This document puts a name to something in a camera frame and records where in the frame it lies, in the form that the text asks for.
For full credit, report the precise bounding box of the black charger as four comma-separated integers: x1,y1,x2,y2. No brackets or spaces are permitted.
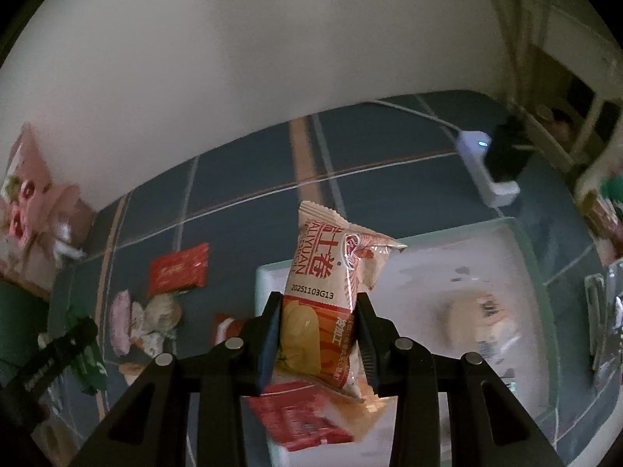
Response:
487,119,533,183

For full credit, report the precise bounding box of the white power strip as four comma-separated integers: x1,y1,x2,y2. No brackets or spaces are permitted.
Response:
455,130,521,207

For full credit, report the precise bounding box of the pile of assorted small things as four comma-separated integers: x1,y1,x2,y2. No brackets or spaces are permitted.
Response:
577,190,623,263

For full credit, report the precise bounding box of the clear bag with white bun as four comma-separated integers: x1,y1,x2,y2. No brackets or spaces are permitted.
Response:
445,292,524,365

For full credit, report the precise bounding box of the black smartphone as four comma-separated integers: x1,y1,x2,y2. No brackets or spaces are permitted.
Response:
584,260,623,390

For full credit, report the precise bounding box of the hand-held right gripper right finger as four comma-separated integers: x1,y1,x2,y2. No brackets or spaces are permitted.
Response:
357,292,568,467

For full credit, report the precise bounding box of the small green snack packet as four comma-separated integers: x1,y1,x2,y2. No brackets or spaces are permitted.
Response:
68,350,109,395

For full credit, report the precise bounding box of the wooden shelf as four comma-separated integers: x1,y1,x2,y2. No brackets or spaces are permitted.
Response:
482,0,623,176

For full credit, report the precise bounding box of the dark red snack box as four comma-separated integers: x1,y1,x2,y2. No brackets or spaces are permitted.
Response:
243,382,354,452

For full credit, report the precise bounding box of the pink snack packet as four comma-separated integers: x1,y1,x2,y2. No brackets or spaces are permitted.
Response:
109,290,134,356

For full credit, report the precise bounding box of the teal-edged white tray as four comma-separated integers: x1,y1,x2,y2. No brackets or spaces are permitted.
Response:
255,217,560,467

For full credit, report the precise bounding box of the pink flower bouquet with ribbons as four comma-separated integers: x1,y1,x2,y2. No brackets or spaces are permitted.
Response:
0,124,95,297

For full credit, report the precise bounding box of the orange and white snack packet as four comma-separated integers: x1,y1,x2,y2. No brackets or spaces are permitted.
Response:
273,200,408,402

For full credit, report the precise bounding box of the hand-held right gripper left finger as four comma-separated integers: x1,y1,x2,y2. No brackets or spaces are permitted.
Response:
70,292,284,467

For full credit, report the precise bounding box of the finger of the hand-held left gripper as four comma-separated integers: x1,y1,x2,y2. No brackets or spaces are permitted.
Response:
39,318,99,375

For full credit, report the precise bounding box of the small red snack packet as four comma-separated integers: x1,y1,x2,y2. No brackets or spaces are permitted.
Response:
214,314,254,351

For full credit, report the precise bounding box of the white packet with brown print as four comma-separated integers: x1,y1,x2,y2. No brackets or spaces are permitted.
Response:
143,294,183,341

